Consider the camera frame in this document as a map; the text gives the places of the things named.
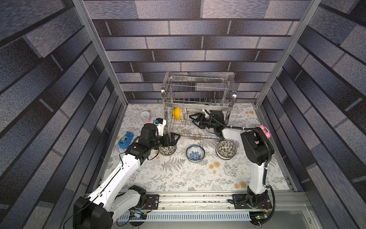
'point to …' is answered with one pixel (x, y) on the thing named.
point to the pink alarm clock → (266, 131)
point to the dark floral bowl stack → (226, 150)
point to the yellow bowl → (176, 113)
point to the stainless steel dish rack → (184, 97)
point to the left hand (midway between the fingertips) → (174, 135)
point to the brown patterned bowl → (183, 113)
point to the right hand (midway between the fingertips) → (189, 118)
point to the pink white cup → (145, 116)
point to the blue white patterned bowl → (195, 153)
